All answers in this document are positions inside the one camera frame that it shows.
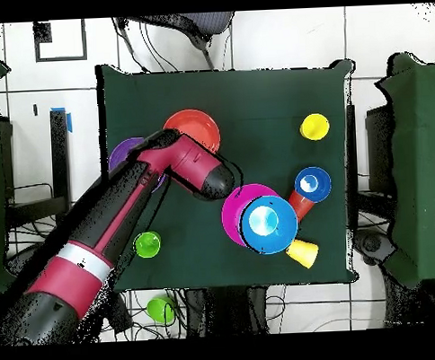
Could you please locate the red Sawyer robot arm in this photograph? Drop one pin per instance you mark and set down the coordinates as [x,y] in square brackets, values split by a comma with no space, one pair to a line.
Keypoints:
[184,160]

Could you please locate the green bowl on floor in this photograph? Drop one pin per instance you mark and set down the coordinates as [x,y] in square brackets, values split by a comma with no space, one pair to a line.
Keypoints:
[158,310]

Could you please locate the black stand frame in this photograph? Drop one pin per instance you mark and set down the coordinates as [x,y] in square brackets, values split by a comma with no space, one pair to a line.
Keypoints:
[379,144]
[60,158]

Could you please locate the large shallow orange bowl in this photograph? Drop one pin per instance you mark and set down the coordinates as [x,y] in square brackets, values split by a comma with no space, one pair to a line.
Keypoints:
[197,125]

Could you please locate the black power strip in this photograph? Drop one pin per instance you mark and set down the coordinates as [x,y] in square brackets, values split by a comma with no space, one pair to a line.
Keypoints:
[122,317]

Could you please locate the light blue plastic bowl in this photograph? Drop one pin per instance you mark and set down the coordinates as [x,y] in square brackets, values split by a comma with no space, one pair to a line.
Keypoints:
[274,238]

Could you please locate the black square frame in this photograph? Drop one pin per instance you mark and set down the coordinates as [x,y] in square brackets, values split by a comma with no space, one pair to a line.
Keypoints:
[61,59]

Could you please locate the golden yellow plastic cup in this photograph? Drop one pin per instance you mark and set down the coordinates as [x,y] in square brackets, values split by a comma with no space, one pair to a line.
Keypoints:
[303,253]

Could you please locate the green plastic cup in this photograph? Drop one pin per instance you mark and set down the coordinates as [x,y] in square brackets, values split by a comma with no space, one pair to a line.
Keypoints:
[147,245]

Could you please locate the grey chair base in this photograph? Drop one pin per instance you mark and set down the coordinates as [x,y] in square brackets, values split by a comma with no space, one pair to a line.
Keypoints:
[371,243]

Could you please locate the dark green tablecloth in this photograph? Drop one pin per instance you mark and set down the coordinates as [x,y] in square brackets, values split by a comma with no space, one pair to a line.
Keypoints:
[271,95]

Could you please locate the purple plastic bowl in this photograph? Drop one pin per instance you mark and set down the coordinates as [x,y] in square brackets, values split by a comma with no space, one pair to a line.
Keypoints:
[121,152]

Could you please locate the pink plastic bowl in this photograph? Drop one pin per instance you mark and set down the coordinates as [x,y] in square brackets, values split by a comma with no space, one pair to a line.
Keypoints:
[231,215]

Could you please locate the lemon yellow plastic cup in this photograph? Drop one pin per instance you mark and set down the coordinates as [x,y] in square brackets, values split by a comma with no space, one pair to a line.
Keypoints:
[315,127]

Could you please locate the grey office chair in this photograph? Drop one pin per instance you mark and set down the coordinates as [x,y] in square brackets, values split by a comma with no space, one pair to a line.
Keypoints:
[207,22]

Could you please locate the blue tape strip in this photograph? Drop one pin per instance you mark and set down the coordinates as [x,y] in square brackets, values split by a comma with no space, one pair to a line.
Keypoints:
[69,123]

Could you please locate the small dark blue bowl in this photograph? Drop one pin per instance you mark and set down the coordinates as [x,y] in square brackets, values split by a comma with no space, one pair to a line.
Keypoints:
[320,191]

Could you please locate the red-orange plastic cup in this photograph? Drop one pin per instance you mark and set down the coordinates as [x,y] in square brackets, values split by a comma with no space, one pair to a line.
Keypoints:
[300,207]

